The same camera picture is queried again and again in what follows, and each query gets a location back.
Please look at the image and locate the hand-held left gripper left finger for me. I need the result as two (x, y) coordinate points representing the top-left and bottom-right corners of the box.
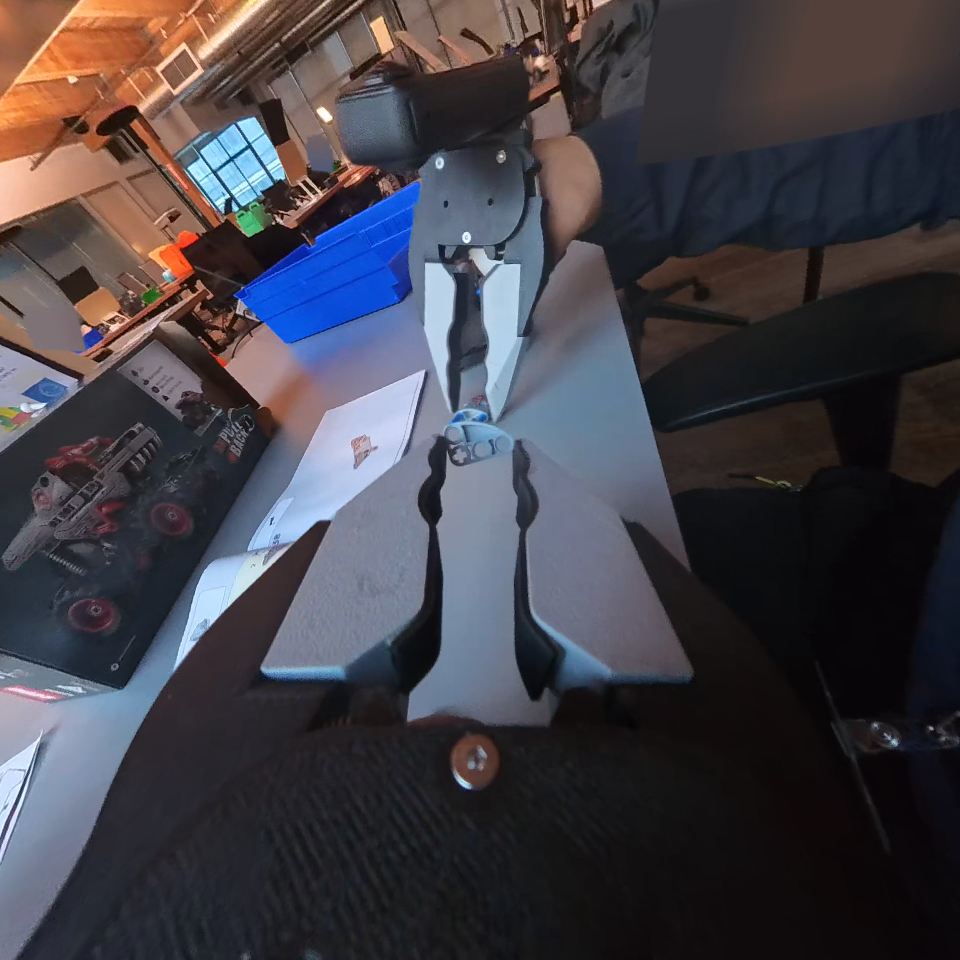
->
(258, 435), (445, 697)

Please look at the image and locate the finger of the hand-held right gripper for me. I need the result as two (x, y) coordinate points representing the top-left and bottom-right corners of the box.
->
(423, 255), (471, 414)
(474, 261), (538, 423)

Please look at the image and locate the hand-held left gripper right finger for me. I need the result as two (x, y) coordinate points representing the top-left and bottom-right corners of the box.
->
(512, 438), (695, 702)

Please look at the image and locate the grey lego beam piece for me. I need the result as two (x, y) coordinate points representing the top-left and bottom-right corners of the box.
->
(442, 420), (516, 468)

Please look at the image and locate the person's right forearm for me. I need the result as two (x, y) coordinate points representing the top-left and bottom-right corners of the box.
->
(576, 105), (960, 292)

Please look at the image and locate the lego instruction booklet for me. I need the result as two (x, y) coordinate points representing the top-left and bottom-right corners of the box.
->
(174, 369), (430, 670)

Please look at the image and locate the black lego set box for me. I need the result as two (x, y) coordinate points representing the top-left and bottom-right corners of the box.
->
(0, 328), (276, 702)

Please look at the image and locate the person's right hand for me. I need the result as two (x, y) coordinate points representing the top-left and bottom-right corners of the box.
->
(532, 133), (606, 254)

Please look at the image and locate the blue plastic bin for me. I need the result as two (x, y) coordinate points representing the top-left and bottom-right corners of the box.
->
(234, 180), (423, 346)

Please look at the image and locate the office chair base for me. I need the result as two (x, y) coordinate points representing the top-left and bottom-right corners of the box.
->
(621, 276), (751, 335)

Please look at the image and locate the black backpack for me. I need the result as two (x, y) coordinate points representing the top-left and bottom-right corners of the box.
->
(673, 463), (960, 751)

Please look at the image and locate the large paned window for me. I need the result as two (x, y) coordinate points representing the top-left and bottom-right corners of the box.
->
(174, 118), (291, 216)

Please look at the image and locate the orange plastic bin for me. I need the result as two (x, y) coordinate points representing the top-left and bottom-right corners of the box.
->
(148, 231), (202, 277)

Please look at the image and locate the clear badge holder clip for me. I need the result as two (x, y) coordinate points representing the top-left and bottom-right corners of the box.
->
(827, 708), (960, 760)

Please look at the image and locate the laptop screen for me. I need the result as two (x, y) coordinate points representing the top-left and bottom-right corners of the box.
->
(0, 337), (85, 455)

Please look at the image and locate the white printed paper sheet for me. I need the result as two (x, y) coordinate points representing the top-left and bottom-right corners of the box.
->
(0, 729), (46, 867)

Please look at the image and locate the silver ceiling duct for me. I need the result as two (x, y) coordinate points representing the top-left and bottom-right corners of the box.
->
(183, 0), (357, 85)

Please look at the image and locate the wall air vent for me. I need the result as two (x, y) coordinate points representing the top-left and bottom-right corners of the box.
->
(152, 43), (205, 96)

